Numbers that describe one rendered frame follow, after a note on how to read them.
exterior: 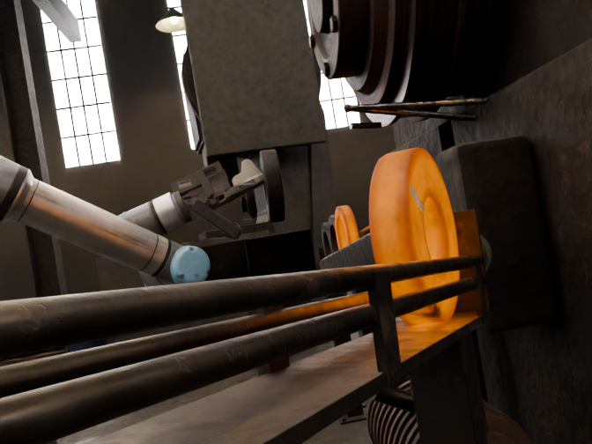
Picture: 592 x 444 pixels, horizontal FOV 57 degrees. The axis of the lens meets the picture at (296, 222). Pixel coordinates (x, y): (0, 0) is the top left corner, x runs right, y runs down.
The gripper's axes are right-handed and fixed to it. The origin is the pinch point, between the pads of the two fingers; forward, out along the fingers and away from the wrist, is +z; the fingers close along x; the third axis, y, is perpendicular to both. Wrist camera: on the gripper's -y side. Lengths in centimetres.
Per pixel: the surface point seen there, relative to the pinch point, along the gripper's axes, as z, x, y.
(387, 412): -4, -55, -35
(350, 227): 18.4, 39.8, -18.8
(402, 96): 21.1, -32.8, -0.3
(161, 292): -13, -100, -12
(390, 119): 20.6, -25.0, -2.0
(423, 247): 2, -73, -17
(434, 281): 2, -71, -21
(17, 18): -156, 606, 384
